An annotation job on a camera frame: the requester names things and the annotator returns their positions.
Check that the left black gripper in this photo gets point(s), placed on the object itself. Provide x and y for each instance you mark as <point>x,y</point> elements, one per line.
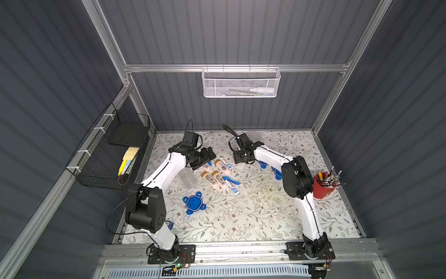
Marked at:
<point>207,155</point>

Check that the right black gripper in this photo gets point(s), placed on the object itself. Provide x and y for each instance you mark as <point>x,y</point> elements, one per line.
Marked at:
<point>242,156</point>

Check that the small toothpaste tube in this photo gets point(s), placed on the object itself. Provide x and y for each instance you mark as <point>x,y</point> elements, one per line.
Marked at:
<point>227,164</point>

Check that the blue-lid clear jar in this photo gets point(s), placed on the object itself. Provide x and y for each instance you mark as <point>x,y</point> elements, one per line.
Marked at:
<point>188,178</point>

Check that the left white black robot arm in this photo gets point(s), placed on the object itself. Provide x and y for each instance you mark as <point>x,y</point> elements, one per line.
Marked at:
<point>145,209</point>

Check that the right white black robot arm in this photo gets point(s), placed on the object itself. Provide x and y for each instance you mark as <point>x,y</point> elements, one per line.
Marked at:
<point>297,183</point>

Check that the white tube in basket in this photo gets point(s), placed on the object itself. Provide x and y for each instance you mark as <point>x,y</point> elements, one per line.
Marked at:
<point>262,91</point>

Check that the yellow sticky notes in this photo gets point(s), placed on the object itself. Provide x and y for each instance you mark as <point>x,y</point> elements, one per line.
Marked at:
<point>128,157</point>

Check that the black notebook in basket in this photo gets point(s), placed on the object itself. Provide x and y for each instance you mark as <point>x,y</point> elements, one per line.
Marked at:
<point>128,134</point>

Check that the red pen cup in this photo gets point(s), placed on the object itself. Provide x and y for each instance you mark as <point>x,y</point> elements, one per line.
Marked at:
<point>319,190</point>

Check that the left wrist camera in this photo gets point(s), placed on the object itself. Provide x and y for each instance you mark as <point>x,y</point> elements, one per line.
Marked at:
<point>192,140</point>

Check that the white wire mesh basket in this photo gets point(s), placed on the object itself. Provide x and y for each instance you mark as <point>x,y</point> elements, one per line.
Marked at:
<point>236,83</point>

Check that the black wire wall basket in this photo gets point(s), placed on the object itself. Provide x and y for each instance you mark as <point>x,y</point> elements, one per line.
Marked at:
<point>96,163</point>

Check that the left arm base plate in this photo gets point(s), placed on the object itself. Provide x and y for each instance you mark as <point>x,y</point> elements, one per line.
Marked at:
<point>183,254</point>

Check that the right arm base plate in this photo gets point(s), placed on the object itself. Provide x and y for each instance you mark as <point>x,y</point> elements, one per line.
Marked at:
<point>300,250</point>

